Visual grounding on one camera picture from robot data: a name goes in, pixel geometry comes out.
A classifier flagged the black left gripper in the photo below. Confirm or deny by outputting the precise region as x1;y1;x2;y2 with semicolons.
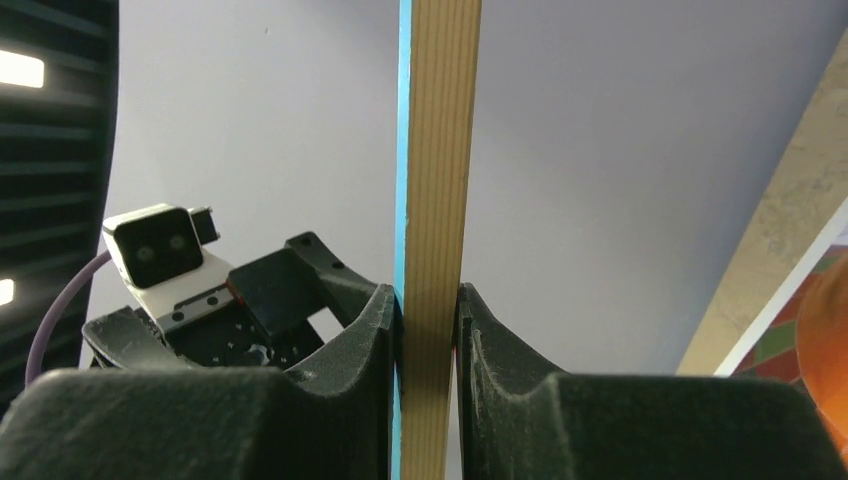
82;232;376;369

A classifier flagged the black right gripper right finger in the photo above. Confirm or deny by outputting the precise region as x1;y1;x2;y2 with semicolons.
456;283;847;479

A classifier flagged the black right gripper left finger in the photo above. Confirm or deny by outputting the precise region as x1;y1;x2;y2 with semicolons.
1;285;395;479

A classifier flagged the hot air balloon photo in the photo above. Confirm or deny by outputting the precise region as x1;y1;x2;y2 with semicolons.
715;202;847;460

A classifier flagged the blue wooden picture frame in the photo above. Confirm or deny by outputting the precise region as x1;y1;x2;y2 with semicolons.
393;1;482;479

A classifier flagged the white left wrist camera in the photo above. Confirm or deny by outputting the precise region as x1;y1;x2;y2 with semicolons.
101;203;233;333

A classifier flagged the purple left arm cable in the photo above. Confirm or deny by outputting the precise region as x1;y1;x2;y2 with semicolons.
24;250;114;388

